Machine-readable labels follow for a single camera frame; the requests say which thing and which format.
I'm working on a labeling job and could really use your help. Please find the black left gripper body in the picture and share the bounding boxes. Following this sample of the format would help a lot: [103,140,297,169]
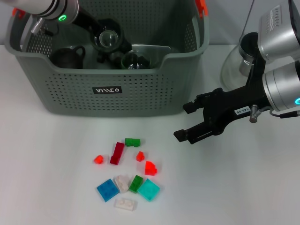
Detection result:
[72,7,104,35]

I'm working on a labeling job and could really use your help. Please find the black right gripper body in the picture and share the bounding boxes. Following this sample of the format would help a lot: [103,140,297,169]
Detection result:
[202,84,270,136]

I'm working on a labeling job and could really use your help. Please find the glass teacup with black holder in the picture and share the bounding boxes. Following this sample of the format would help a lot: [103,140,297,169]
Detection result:
[96,50,122,64]
[120,49,153,70]
[92,18,132,53]

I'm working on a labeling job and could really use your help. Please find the large red toy brick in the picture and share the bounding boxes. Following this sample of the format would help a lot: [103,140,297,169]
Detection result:
[144,161,158,176]

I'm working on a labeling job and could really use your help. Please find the teal toy plate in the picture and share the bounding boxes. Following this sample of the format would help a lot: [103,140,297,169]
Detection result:
[137,179,162,203]

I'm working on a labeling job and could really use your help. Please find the grey perforated storage basket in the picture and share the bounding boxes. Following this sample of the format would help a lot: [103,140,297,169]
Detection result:
[4,0,210,115]

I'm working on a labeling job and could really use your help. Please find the dark clay teapot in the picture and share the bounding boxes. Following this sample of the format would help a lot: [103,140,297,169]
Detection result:
[51,45,87,69]

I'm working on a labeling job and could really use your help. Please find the green sloped toy brick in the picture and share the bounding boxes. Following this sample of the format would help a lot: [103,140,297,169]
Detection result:
[128,175,144,193]

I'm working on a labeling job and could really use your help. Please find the long dark red toy brick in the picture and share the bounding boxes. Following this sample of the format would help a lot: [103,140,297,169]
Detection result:
[109,142,125,165]

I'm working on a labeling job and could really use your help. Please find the white toy brick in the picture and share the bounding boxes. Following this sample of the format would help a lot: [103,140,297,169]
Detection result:
[114,175,129,194]

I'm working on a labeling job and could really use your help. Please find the white flat toy plate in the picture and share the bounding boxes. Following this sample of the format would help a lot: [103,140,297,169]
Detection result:
[114,198,137,210]

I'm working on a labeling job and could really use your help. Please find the blue flat toy plate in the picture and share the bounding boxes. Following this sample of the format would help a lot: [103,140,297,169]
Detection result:
[96,178,119,202]

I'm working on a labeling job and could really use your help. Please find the right arm signal cable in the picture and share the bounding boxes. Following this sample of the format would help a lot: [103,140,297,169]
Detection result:
[248,104,300,124]

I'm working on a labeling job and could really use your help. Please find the arm signal cable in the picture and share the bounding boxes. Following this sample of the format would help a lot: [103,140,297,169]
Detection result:
[30,17,53,36]
[248,104,300,124]

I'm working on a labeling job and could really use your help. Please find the glass carafe with black handle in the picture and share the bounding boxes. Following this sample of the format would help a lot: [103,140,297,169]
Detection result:
[221,32,265,91]

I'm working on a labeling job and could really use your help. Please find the left arm signal cable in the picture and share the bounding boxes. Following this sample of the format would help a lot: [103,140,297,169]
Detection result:
[30,17,53,36]

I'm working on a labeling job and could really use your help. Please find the orange basket handle clip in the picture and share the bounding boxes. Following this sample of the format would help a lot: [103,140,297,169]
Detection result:
[195,0,209,19]
[12,8,25,19]

